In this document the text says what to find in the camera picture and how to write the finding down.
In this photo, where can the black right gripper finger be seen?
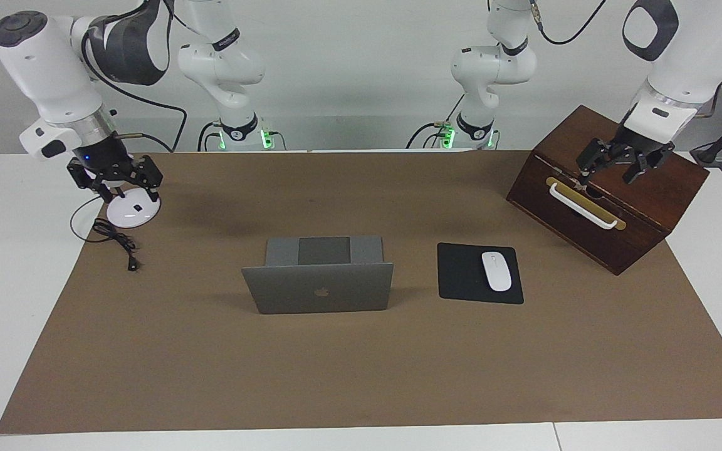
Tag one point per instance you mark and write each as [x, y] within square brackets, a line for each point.
[85, 178]
[151, 178]

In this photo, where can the black mouse pad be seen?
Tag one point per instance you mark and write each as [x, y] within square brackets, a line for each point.
[461, 275]

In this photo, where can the white computer mouse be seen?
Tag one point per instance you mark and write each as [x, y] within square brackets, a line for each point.
[496, 272]

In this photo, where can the silver grey laptop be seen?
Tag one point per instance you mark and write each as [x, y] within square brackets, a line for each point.
[317, 291]

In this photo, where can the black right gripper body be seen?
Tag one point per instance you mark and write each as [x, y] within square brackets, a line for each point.
[107, 163]

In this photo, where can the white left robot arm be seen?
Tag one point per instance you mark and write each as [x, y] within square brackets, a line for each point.
[693, 56]

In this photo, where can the brown table mat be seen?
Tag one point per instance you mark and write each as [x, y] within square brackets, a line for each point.
[336, 376]

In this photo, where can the dark brown wooden box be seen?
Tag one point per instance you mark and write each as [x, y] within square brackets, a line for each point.
[655, 194]

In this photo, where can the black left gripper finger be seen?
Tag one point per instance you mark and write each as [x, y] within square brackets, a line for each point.
[594, 156]
[642, 166]

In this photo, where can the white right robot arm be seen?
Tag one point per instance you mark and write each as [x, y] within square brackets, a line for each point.
[47, 69]

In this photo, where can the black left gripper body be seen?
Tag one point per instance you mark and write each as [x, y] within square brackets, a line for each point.
[640, 145]

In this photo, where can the white round lamp base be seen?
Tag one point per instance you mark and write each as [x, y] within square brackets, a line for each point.
[132, 214]

